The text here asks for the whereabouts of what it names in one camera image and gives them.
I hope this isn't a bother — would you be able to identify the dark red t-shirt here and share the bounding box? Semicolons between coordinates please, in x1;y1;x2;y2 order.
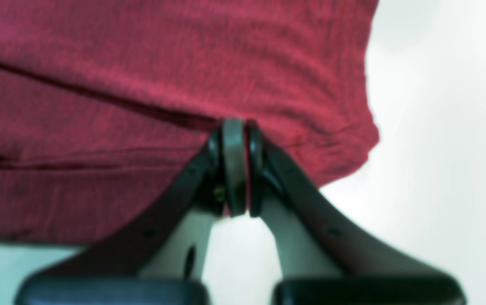
0;0;379;244

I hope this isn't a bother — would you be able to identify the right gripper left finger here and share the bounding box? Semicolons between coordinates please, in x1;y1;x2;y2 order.
14;120;245;305

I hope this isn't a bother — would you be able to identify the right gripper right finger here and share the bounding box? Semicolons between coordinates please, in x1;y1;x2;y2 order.
247;120;467;305

